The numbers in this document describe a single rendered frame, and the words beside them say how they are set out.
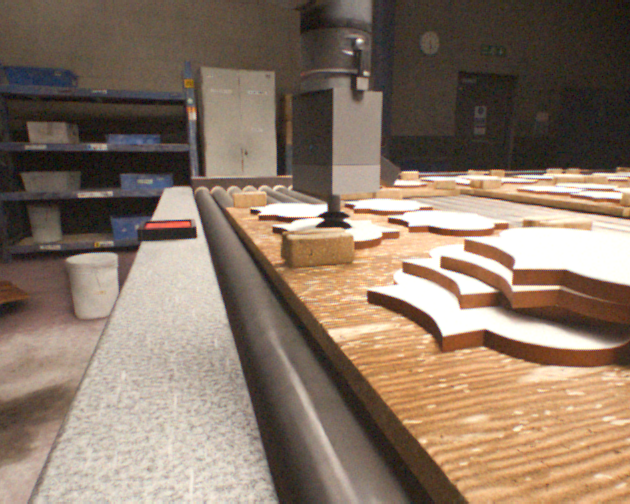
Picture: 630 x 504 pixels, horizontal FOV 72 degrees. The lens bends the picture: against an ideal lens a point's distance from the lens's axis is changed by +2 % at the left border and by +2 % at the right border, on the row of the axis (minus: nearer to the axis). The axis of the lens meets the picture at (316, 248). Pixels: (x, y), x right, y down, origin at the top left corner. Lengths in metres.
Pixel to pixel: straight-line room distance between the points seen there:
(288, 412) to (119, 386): 0.09
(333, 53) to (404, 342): 0.32
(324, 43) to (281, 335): 0.30
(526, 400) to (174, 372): 0.17
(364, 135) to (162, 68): 5.11
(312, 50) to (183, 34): 5.15
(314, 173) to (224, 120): 4.50
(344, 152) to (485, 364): 0.29
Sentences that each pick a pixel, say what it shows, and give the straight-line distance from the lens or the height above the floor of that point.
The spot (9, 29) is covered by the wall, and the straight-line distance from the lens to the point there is 5.73.
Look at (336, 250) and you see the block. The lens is 0.37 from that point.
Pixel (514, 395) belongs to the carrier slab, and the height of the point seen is 0.94.
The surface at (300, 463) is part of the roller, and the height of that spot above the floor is 0.91.
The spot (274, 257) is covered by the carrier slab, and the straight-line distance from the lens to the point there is 0.40.
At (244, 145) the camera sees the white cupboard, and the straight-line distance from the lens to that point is 4.98.
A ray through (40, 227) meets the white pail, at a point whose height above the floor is 0.29.
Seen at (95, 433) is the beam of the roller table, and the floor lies 0.91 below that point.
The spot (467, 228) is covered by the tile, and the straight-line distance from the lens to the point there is 0.52.
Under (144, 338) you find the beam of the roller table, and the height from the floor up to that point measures 0.92.
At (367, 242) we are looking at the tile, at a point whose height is 0.94.
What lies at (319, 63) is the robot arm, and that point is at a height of 1.12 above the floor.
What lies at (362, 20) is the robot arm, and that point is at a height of 1.16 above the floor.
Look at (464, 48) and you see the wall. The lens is 6.98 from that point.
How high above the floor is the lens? 1.03
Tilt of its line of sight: 13 degrees down
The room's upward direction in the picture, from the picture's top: straight up
